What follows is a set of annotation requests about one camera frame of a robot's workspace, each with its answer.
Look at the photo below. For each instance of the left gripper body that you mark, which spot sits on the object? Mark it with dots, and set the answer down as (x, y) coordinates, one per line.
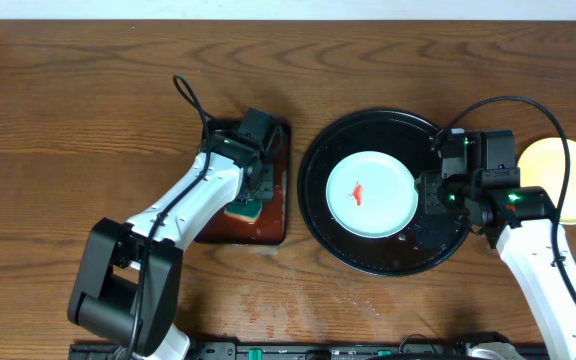
(266, 189)

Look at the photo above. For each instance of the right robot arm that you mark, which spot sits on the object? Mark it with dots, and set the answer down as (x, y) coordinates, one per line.
(520, 224)

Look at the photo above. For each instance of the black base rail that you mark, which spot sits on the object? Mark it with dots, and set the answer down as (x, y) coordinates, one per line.
(232, 351)

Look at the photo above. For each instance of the light green plate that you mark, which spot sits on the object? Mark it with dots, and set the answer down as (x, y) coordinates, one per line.
(371, 194)

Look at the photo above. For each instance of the yellow plate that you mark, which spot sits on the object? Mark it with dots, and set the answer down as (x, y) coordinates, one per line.
(542, 164)

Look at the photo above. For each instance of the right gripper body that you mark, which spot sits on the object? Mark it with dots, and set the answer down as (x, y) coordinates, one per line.
(448, 195)

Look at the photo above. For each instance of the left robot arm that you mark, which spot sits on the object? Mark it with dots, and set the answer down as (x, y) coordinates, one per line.
(127, 285)

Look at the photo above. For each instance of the green scrub sponge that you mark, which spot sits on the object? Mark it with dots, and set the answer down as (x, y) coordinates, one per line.
(247, 212)

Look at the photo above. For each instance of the rectangular brown black-rimmed tray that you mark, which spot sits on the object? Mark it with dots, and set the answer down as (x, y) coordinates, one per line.
(270, 227)

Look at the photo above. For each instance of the round black tray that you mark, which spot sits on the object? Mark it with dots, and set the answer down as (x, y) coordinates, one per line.
(425, 242)

